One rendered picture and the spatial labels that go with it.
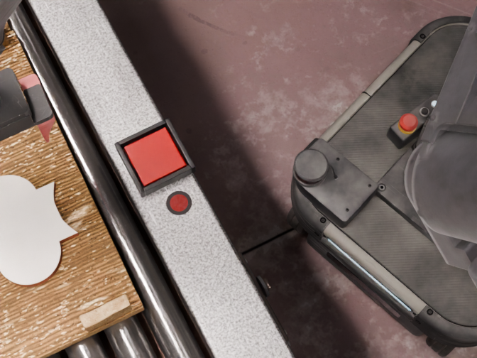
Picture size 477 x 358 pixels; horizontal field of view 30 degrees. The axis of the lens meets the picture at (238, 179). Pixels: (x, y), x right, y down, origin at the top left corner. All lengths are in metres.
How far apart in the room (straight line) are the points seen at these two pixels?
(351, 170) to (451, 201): 1.40
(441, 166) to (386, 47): 1.85
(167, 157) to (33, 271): 0.21
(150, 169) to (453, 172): 0.72
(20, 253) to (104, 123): 0.20
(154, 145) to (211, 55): 1.12
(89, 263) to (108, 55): 0.29
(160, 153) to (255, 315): 0.23
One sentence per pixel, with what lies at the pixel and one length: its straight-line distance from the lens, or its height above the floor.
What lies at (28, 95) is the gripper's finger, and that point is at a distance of 0.99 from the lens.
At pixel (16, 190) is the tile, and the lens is 1.10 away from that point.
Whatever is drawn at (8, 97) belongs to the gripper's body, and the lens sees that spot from 0.97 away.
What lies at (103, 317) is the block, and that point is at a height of 0.96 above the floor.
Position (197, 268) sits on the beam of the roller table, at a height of 0.92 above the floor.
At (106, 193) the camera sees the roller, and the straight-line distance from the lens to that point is 1.11.
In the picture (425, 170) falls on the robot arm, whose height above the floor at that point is 1.56.
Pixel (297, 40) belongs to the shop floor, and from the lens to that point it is 2.25.
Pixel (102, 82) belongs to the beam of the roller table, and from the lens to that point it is 1.18.
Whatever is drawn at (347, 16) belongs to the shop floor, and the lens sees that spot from 2.30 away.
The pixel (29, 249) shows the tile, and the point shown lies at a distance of 1.08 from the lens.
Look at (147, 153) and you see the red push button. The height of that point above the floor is 0.93.
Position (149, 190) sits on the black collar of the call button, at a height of 0.93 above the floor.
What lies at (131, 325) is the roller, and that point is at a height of 0.92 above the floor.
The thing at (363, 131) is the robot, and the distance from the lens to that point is 1.90.
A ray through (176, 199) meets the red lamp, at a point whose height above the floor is 0.92.
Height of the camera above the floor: 1.96
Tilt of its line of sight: 70 degrees down
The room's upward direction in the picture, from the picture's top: 2 degrees clockwise
